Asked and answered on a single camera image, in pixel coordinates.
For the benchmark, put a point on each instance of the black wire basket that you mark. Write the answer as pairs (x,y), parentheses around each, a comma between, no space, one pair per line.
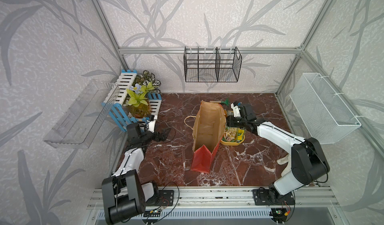
(214,65)

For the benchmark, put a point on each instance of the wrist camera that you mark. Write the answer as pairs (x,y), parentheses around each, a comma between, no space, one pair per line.
(151,124)
(236,110)

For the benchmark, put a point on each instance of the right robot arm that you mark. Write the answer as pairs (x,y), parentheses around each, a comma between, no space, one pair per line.
(306,164)

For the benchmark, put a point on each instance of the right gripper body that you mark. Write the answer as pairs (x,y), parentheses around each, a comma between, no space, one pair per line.
(236,121)

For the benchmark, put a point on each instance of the yellow plastic tray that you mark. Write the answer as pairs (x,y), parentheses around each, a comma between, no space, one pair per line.
(224,142)

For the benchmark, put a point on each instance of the potted artificial plant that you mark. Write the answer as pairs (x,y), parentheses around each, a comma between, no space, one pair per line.
(137,100)

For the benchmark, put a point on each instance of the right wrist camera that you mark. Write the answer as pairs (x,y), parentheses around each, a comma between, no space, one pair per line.
(236,110)

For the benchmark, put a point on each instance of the white work glove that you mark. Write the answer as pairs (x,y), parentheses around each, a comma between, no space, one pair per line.
(285,160)

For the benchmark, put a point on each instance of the clear acrylic shelf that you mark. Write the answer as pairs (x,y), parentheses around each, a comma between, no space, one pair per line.
(79,125)

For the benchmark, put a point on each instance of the green toy rake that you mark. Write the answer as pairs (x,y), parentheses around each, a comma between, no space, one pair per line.
(224,102)

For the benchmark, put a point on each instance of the mushroom soup packet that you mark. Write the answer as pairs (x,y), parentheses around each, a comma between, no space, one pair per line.
(230,134)

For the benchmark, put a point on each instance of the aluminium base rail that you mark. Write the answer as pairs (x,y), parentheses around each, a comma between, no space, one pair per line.
(242,198)

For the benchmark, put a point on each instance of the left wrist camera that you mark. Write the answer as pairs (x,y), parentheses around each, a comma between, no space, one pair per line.
(151,124)

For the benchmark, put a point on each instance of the blue white wooden crate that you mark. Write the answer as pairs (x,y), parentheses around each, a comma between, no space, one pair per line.
(120,114)

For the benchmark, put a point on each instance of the yellow green soup packet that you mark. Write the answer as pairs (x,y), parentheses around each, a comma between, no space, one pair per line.
(240,135)

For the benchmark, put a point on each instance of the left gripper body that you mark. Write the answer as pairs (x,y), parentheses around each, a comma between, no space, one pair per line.
(154,136)

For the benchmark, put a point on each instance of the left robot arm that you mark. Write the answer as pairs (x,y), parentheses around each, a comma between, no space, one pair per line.
(124,196)

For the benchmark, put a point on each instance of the white wire basket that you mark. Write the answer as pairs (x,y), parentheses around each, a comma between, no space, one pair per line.
(325,115)

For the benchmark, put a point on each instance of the red paper bag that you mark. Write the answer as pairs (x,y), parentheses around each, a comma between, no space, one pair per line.
(208,130)

